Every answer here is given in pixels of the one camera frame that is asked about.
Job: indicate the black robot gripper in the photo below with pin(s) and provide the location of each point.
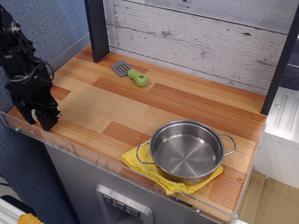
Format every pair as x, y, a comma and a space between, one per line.
32, 91

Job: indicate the plush sushi roll toy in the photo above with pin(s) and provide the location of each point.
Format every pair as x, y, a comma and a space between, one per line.
34, 116

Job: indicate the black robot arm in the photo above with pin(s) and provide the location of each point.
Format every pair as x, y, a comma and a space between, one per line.
16, 51

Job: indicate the stainless steel pot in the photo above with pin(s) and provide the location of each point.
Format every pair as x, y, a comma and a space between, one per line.
187, 149

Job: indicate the clear acrylic edge guard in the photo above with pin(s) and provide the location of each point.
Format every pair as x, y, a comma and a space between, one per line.
105, 115

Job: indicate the grey toy fridge cabinet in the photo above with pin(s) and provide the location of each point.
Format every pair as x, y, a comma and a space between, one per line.
81, 178

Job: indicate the yellow cloth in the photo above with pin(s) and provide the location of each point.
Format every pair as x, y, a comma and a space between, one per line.
170, 184

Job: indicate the silver dispenser button panel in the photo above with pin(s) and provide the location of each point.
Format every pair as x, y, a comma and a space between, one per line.
118, 208

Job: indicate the white ribbed side panel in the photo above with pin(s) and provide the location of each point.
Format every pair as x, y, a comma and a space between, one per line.
277, 155

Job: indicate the grey spatula with green handle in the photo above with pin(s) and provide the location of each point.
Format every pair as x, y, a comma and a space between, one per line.
122, 69

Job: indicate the black left upright post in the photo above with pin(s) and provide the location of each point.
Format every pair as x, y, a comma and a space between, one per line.
97, 28

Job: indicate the black upright post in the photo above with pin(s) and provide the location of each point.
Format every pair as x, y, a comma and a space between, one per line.
97, 28
282, 63

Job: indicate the black right upright post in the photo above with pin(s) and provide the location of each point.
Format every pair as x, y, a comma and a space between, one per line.
282, 63

